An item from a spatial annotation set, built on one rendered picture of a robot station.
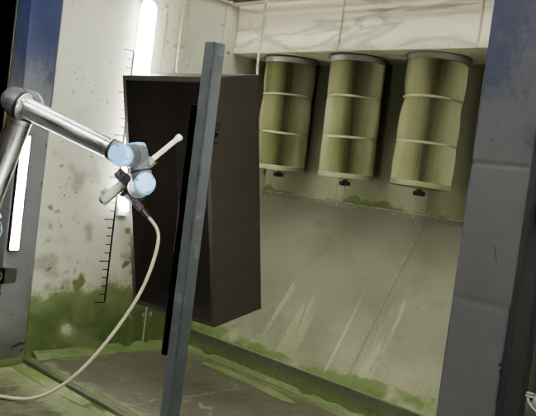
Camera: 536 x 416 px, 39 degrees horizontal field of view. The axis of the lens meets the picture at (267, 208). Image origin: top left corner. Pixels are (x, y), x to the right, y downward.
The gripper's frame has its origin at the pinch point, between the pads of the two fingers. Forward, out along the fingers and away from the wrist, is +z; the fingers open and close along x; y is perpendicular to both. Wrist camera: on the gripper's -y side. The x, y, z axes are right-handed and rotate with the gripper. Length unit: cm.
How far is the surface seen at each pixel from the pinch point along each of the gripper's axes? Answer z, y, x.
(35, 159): 82, -41, -8
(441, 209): 25, 128, 134
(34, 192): 85, -29, -20
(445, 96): -11, 73, 158
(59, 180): 90, -25, -5
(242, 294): 19, 78, 13
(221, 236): 4, 47, 20
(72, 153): 90, -32, 11
